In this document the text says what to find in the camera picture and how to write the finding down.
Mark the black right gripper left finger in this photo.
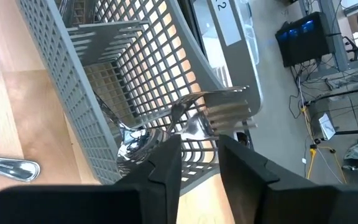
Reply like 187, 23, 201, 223
0, 133, 182, 224

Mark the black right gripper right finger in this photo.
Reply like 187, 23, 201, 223
218, 134, 358, 224

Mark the steel spoon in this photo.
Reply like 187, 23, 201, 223
94, 92, 167, 177
0, 154, 41, 183

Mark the steel fork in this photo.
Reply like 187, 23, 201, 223
165, 86, 258, 141

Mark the grey plastic silverware caddy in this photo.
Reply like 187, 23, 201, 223
15, 0, 264, 194

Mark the white paper sheet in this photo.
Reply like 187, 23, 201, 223
318, 112, 337, 141

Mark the black floor bar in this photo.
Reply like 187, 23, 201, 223
303, 86, 358, 106

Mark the black computer tower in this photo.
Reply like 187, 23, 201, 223
274, 11, 336, 68

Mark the grey desk leg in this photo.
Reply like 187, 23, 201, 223
317, 0, 350, 73

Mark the yellow cable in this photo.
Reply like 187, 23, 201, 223
301, 105, 347, 185

